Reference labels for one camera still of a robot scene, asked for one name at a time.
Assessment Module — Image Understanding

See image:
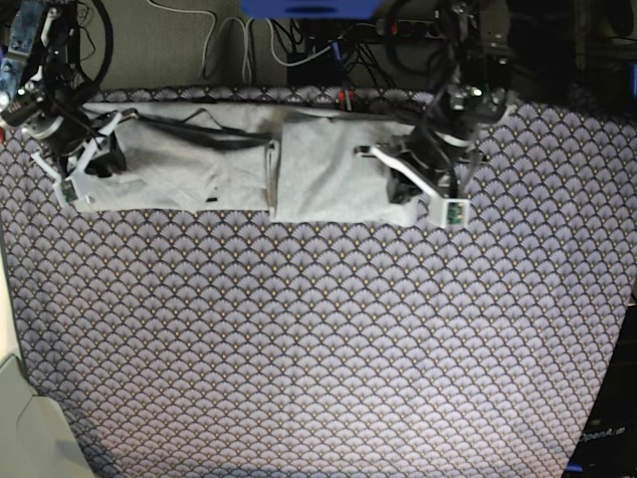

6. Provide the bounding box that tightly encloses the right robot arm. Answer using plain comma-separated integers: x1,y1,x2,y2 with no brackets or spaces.
1,1,126,178

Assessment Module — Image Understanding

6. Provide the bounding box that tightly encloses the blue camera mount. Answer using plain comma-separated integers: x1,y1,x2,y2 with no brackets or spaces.
241,0,380,19

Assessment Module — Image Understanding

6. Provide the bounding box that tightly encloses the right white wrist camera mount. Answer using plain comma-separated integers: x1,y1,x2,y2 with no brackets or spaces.
32,110,138,206

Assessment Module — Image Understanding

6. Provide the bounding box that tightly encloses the light grey T-shirt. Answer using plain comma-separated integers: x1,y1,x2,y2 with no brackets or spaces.
74,103,418,227

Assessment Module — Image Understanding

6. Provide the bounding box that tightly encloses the black power strip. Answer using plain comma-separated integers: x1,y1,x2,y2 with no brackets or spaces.
374,19,445,41

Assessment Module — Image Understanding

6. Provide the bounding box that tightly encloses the beige chair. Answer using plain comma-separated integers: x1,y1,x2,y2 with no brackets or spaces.
1,355,94,477

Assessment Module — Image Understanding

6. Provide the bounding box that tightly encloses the fan-patterned table cloth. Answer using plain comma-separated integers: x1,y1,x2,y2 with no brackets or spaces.
1,104,636,477

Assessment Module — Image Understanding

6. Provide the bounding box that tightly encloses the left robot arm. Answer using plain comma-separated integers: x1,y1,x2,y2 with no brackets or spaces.
376,1,512,204

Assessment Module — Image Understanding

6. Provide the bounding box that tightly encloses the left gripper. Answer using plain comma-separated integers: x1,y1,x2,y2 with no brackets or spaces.
386,92,508,204

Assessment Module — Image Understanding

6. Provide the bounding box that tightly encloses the black box under table edge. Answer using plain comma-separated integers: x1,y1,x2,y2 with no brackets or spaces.
287,50,342,87

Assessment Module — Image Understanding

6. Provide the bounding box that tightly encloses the red table clamp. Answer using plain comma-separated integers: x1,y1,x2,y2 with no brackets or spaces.
336,89,354,112

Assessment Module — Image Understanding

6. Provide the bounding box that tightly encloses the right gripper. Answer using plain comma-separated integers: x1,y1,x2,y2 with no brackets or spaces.
2,97,127,177

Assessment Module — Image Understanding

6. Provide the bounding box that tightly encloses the white cable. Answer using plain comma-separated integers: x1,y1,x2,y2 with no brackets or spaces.
201,9,332,84

